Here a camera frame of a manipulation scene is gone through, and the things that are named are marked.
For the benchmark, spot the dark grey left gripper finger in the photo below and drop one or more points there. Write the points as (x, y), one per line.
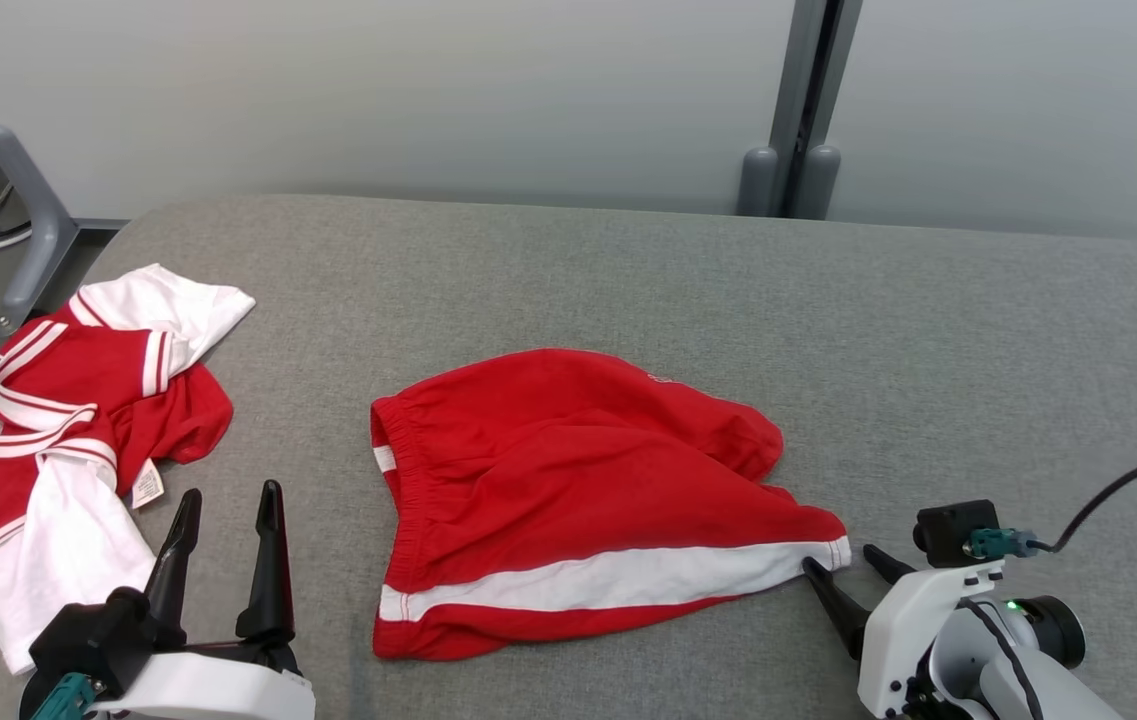
(173, 565)
(270, 570)

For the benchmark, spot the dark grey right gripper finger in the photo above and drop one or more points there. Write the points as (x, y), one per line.
(840, 605)
(888, 568)

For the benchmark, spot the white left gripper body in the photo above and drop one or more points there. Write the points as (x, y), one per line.
(218, 695)

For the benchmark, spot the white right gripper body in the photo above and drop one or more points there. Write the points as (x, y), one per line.
(903, 630)

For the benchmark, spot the red and white jersey shirt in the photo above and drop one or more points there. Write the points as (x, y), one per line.
(68, 400)

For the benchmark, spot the red shorts with white stripe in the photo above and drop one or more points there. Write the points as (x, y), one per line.
(548, 470)

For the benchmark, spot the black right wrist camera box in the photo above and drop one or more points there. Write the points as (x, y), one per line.
(948, 530)

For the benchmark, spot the grey cylindrical post foot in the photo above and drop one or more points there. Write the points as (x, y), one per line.
(757, 185)
(817, 185)

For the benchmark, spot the grey metal partition post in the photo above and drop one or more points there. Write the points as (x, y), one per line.
(793, 80)

